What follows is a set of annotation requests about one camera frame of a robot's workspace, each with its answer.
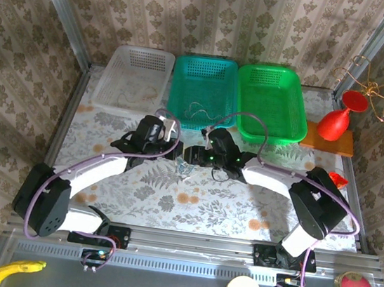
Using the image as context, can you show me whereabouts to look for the thin grey cable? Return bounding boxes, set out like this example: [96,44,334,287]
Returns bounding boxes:
[183,100,222,125]

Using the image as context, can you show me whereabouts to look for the floral tablecloth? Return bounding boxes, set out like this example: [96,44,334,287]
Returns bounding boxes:
[34,56,378,255]

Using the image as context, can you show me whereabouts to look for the teal plastic basket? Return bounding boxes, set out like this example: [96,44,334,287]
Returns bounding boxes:
[163,52,245,137]

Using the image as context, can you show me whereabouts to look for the white plastic basket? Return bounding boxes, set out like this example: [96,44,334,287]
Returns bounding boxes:
[88,41,177,124]

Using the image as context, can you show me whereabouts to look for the green plastic basket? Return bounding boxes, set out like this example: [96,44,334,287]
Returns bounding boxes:
[228,60,316,150]

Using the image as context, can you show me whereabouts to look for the red wine glass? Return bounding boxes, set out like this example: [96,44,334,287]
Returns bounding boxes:
[315,86,370,145]

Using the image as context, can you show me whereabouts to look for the red foil candy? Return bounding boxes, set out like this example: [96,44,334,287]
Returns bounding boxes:
[326,171,350,190]

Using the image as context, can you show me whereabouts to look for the wooden board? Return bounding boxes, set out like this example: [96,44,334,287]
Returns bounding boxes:
[297,119,358,158]

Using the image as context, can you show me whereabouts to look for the small circuit board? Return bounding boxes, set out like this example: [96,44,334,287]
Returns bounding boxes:
[274,272,303,287]
[79,247,112,270]

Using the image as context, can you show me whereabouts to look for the yellow banana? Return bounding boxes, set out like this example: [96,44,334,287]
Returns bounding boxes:
[0,254,48,287]

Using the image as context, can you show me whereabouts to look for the thin black wire loop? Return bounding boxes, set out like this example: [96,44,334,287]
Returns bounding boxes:
[209,165,233,185]

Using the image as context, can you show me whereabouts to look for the long aluminium rail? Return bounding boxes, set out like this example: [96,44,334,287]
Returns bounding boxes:
[5,206,384,284]

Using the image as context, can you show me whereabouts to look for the aluminium side rail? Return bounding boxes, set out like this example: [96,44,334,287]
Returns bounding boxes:
[312,91,384,257]
[22,60,94,219]

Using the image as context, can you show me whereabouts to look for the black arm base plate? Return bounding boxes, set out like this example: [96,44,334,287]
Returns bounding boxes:
[67,219,132,251]
[251,242,319,275]

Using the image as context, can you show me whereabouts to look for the aluminium frame post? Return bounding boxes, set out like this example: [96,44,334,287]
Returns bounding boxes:
[331,0,384,106]
[15,0,101,74]

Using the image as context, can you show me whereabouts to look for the gold wire ornament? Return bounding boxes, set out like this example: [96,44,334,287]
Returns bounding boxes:
[325,51,384,124]

